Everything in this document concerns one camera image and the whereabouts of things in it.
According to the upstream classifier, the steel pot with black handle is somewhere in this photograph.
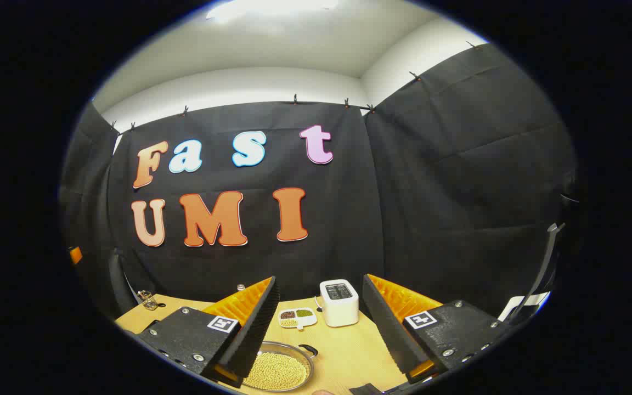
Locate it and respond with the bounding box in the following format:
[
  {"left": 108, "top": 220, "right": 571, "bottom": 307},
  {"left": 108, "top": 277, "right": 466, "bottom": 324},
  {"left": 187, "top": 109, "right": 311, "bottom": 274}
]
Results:
[{"left": 239, "top": 341, "right": 319, "bottom": 392}]

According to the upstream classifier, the ceiling light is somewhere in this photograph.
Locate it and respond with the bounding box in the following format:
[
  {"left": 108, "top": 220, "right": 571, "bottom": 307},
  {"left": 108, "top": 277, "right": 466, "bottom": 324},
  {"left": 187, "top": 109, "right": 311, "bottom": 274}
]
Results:
[{"left": 206, "top": 0, "right": 344, "bottom": 24}]

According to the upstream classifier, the white toaster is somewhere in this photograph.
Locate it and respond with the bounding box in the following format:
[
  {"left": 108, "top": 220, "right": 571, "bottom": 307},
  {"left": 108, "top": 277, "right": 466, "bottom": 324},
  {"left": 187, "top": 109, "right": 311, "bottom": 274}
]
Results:
[{"left": 319, "top": 279, "right": 359, "bottom": 328}]

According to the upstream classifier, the white divided bean dish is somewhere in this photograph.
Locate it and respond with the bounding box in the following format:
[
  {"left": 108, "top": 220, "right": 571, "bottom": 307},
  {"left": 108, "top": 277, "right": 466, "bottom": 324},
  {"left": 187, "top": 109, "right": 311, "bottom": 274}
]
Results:
[{"left": 278, "top": 308, "right": 318, "bottom": 330}]

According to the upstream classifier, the black backdrop cloth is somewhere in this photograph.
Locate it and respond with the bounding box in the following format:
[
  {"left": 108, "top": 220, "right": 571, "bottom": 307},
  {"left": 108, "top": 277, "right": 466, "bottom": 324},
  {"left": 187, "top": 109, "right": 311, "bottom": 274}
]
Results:
[{"left": 58, "top": 43, "right": 577, "bottom": 319}]

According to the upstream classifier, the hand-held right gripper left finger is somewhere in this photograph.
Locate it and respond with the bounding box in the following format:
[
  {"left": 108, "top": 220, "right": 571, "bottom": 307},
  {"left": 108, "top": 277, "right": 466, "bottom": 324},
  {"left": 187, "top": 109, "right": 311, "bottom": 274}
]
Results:
[{"left": 136, "top": 276, "right": 281, "bottom": 388}]

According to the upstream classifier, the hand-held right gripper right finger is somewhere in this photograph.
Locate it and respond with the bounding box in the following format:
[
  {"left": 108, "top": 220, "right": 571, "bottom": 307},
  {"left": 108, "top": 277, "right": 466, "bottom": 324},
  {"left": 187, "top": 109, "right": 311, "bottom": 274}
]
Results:
[{"left": 362, "top": 273, "right": 512, "bottom": 385}]

